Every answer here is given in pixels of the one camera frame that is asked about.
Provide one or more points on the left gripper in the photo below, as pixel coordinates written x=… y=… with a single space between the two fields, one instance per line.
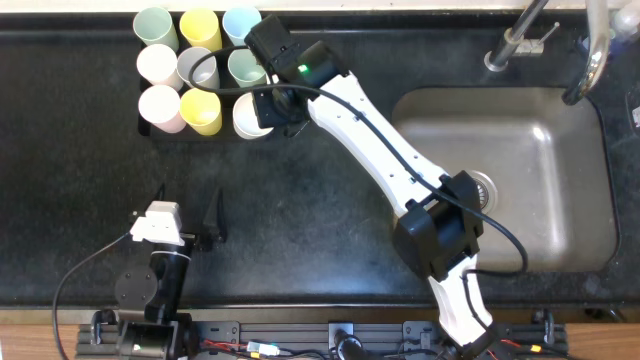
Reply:
x=192 y=240

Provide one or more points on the yellow cup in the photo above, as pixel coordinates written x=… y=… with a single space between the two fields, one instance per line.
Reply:
x=200 y=27
x=200 y=107

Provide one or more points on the white cup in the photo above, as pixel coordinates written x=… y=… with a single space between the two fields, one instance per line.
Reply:
x=245 y=120
x=157 y=62

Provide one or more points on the pink cup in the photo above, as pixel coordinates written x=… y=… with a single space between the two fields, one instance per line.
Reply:
x=160 y=105

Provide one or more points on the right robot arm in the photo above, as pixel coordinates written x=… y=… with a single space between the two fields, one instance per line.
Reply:
x=365 y=145

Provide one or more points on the black tray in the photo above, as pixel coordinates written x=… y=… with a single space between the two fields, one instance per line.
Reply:
x=227 y=127

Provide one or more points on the grey cup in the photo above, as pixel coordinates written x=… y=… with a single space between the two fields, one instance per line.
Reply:
x=202 y=70

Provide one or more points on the green cup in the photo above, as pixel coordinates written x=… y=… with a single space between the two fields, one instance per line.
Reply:
x=245 y=70
x=152 y=25

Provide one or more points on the blue cup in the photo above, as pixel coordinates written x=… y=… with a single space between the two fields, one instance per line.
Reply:
x=237 y=22

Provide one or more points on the steel tap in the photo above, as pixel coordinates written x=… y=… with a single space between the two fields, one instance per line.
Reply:
x=505 y=47

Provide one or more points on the steel sink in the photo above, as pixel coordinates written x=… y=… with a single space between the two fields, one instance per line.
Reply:
x=550 y=175

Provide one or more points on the mounting rail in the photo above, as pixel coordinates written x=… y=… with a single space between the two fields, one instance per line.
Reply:
x=300 y=340

